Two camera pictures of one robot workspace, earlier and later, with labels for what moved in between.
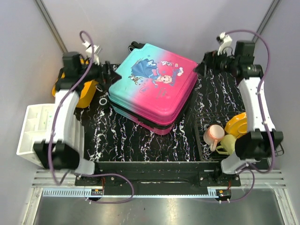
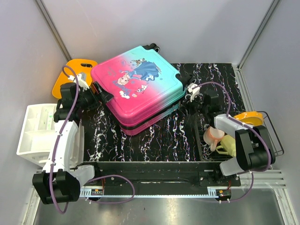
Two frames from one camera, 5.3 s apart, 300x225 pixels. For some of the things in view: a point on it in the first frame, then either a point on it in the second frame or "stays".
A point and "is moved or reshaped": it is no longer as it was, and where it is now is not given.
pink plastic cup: (213, 134) stays
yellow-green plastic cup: (228, 143) stays
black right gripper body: (220, 63) to (196, 106)
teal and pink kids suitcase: (156, 87) is moved or reshaped
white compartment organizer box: (39, 122) stays
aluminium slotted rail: (65, 185) stays
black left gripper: (108, 75) to (96, 102)
